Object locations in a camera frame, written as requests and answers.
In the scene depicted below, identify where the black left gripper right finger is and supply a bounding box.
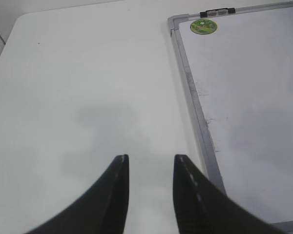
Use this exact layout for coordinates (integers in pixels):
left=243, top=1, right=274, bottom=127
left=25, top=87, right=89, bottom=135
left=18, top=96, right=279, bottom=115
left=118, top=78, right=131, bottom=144
left=173, top=155, right=281, bottom=234

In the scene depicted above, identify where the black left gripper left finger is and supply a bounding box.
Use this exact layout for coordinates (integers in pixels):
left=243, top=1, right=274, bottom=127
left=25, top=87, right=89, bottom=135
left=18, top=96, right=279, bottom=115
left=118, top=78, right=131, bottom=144
left=30, top=155, right=129, bottom=234

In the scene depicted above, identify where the white board with aluminium frame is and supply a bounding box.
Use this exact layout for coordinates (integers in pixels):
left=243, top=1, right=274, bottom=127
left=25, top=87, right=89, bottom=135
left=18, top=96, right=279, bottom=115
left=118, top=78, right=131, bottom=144
left=167, top=0, right=293, bottom=234

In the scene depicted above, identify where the black and silver hanger clip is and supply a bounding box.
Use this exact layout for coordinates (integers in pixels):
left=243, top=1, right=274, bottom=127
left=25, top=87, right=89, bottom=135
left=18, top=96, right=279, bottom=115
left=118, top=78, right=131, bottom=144
left=200, top=8, right=236, bottom=18

